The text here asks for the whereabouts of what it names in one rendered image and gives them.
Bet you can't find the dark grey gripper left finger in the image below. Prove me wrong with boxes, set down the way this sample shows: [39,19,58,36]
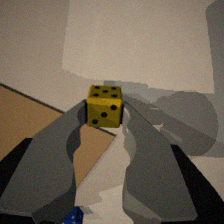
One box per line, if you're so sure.
[0,99,88,224]

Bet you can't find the blue die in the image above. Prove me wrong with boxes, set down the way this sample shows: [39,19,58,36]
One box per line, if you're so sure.
[63,206,84,224]

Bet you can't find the yellow die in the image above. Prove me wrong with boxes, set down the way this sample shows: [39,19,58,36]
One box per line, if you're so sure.
[87,85,123,128]

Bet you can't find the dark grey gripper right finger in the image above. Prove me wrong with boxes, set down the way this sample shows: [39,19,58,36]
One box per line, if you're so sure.
[120,101,224,224]

